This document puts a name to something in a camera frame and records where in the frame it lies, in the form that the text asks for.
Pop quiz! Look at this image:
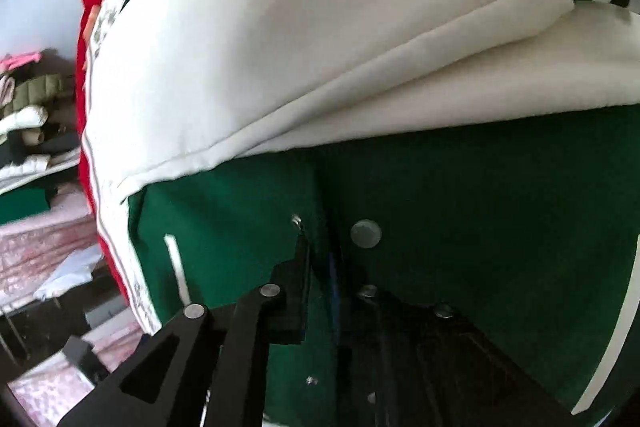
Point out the green white varsity jacket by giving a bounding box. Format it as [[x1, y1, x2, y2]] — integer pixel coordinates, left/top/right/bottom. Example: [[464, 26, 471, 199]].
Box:
[[85, 0, 639, 426]]

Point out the white cloth on shelf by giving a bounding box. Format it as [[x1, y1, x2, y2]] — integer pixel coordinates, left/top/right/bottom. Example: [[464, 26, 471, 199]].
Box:
[[32, 244, 103, 301]]

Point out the pink folded blanket stack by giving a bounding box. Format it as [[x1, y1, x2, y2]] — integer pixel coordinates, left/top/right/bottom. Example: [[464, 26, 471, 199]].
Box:
[[1, 184, 98, 306]]

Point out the green folded cloth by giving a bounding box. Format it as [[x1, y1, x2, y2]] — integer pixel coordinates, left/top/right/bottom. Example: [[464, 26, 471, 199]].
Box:
[[0, 186, 56, 225]]

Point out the white checkered bed sheet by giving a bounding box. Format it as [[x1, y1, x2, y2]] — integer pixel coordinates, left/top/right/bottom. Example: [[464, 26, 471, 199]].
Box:
[[81, 0, 162, 334]]

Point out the white puffer jacket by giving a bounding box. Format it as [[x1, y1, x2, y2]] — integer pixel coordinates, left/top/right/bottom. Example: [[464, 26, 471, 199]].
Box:
[[0, 105, 48, 134]]

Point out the olive green puffer jacket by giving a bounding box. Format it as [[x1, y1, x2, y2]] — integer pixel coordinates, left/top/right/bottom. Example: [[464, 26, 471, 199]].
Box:
[[1, 74, 75, 117]]

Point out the pink garment on pile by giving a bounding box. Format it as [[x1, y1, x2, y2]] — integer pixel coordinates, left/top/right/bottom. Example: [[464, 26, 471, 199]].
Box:
[[0, 52, 42, 75]]

